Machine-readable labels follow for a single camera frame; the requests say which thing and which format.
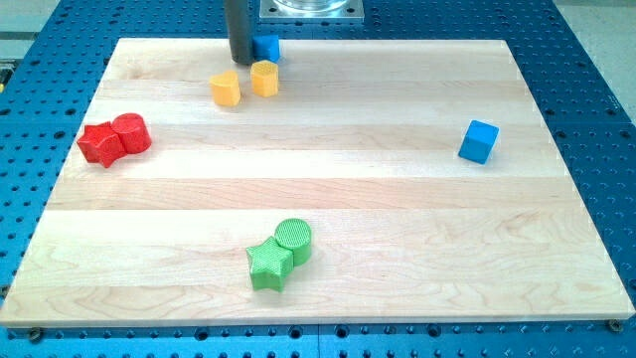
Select blue triangle block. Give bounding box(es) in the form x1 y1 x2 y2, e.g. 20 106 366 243
252 35 280 63

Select blue cube block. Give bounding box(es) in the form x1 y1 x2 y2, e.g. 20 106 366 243
458 120 500 165

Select light wooden board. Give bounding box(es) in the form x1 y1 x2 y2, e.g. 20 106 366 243
1 38 634 328

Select green cylinder block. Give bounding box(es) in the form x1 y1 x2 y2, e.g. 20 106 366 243
274 218 312 267

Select green star block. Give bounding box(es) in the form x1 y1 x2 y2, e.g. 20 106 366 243
246 237 294 291

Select yellow hexagon block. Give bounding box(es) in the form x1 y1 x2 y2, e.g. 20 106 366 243
250 60 279 97

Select yellow heart block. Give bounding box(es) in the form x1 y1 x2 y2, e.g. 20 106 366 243
209 70 241 106

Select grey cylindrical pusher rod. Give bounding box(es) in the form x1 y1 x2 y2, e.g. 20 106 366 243
224 0 254 66

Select red cylinder block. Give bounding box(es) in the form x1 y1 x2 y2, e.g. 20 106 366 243
111 112 152 154

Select red star block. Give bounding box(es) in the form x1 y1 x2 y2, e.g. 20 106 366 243
77 121 126 168

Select blue perforated metal table plate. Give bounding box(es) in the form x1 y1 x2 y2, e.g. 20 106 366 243
1 1 635 357

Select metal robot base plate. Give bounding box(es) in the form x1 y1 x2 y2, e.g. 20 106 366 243
258 0 365 23

